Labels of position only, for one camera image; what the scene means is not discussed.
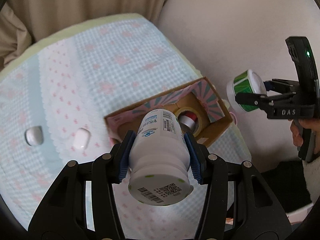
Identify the red silver can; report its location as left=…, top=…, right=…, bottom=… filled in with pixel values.
left=178, top=111, right=197, bottom=132

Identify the person's right hand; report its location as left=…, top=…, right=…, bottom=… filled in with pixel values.
left=289, top=118, right=320, bottom=156

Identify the clear tape roll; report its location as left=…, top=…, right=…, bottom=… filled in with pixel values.
left=174, top=107, right=210, bottom=137

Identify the cardboard box with pink flaps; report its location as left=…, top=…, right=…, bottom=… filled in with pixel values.
left=105, top=77, right=233, bottom=147

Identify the grey black cosmetic jar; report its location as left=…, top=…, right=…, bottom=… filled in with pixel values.
left=24, top=126, right=44, bottom=146

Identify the white earbuds case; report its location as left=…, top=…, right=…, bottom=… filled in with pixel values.
left=73, top=128, right=91, bottom=150

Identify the green jar white lid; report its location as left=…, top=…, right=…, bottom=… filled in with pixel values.
left=226, top=69, right=267, bottom=113

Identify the white vitamin bottle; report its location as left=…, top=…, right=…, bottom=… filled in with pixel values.
left=128, top=109, right=194, bottom=206

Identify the beige sofa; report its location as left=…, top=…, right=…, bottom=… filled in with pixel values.
left=154, top=0, right=320, bottom=160

